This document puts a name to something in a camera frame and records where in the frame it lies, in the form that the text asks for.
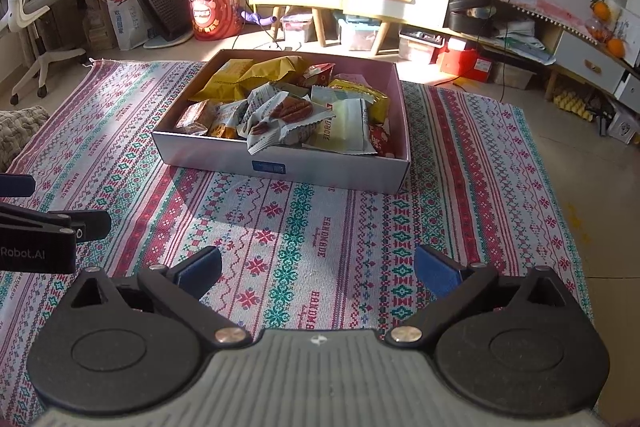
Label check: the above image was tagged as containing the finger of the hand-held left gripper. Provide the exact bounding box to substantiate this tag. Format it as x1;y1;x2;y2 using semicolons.
0;203;112;244
0;173;36;198

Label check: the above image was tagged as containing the red shiny foil packet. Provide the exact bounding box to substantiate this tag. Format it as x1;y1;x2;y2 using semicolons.
299;62;337;89

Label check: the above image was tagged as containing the red cartoon face bucket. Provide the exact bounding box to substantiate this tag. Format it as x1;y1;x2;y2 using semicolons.
184;0;242;42

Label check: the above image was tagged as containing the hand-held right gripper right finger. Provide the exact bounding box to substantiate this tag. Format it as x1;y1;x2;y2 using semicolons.
384;244;576;348

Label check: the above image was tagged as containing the clear storage bin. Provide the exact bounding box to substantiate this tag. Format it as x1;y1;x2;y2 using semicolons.
398;31;447;62
280;14;317;44
339;18;379;52

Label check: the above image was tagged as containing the cream biscuit snack packet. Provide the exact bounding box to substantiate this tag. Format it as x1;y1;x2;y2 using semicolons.
302;98;379;156

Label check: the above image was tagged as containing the clear packet brown pastry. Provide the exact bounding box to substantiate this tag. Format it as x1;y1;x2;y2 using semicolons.
174;99;221;137

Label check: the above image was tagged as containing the white office chair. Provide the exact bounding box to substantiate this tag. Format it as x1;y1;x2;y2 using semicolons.
0;0;89;106

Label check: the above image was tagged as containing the low white drawer cabinet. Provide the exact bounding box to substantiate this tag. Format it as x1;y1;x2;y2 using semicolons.
495;0;640;114

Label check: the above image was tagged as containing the yellow waffle snack packet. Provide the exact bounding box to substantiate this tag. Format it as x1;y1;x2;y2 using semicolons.
240;55;312;84
189;59;255;104

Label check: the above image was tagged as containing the white paper bag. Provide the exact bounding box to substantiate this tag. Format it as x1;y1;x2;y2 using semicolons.
106;0;152;52

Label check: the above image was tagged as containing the black round appliance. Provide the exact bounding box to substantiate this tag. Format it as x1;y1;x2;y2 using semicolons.
443;0;497;34

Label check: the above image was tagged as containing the small red snack packet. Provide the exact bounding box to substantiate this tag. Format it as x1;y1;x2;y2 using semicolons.
368;124;398;158

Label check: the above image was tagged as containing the patterned woven cloth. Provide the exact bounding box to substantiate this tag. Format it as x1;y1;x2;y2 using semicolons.
0;59;597;424

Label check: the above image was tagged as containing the lemon yellow shiny snack packet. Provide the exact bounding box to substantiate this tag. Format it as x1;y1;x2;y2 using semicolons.
327;78;391;124

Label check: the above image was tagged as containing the black mesh basket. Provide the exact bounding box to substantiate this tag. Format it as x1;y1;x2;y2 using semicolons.
137;0;194;42

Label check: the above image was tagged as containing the pink and silver cardboard box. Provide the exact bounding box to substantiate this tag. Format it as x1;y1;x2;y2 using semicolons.
151;49;412;195

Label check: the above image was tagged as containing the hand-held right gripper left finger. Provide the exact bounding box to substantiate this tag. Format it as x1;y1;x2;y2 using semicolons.
62;246;253;348

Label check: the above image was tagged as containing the yellow pack under cabinet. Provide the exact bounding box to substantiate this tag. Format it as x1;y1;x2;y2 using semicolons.
554;89;597;122

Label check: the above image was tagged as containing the white pecan print packet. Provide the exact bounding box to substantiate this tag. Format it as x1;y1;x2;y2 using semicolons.
244;87;326;156

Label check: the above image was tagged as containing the grey knitted cushion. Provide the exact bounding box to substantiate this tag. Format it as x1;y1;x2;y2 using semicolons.
0;105;52;174

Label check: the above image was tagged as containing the clear packet orange pastry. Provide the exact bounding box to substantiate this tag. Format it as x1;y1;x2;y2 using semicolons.
207;99;250;140

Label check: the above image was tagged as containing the red box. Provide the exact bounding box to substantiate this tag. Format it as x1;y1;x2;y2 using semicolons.
439;47;494;81

